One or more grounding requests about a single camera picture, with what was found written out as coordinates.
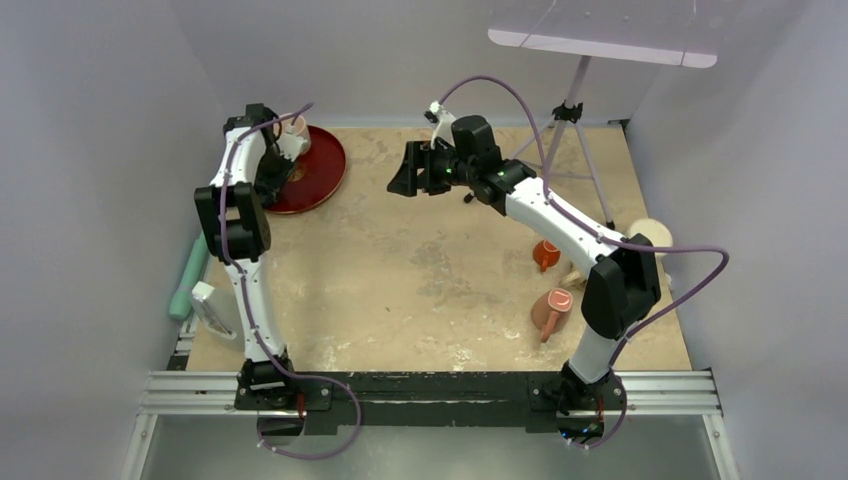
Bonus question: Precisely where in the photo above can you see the white pinkish mug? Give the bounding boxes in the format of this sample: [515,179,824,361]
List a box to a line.
[277,115,311,160]

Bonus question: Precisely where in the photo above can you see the round red lacquer tray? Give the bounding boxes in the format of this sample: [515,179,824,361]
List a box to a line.
[264,126,347,215]

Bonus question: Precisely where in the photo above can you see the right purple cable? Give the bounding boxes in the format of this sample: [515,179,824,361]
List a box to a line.
[437,74,731,452]

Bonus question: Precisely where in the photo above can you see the white overhead light panel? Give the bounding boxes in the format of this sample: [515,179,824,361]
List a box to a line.
[488,0,731,69]

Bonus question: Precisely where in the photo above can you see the white tripod stand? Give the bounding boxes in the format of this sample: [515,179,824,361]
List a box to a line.
[463,55,617,232]

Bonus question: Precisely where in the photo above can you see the cream upside down mug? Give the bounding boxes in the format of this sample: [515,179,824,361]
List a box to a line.
[626,218,674,248]

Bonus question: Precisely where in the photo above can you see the beige mug sideways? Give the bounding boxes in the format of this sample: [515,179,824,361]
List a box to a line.
[559,266,587,290]

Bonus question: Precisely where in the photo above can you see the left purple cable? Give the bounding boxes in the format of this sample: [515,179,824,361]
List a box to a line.
[217,101,364,463]

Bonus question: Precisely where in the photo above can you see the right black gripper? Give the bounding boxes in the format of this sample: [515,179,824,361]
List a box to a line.
[388,141,476,198]

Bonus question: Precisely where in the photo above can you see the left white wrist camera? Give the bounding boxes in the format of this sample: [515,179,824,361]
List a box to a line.
[277,132,308,162]

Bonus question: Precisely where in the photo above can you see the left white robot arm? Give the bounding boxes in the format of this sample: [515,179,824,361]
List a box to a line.
[194,103,298,409]

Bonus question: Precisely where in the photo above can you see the purple cable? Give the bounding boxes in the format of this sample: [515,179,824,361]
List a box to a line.
[437,74,731,452]
[217,101,364,463]

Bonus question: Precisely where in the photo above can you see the small orange mug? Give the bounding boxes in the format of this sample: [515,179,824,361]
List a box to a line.
[532,240,561,273]

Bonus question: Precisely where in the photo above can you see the aluminium frame rail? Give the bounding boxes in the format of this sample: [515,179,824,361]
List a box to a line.
[120,371,740,479]

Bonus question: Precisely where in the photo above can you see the mint green object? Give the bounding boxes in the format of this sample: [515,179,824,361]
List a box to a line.
[168,234,209,322]

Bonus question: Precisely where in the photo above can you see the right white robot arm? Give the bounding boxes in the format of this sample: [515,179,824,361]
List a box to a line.
[387,115,661,409]

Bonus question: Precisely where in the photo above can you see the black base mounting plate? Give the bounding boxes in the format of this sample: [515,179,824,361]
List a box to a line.
[234,370,625,438]

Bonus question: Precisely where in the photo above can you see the white grey flat device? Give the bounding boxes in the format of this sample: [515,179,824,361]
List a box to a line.
[190,281,244,352]

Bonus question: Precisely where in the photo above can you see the pink salmon mug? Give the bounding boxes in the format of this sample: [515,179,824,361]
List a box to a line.
[530,288,574,343]

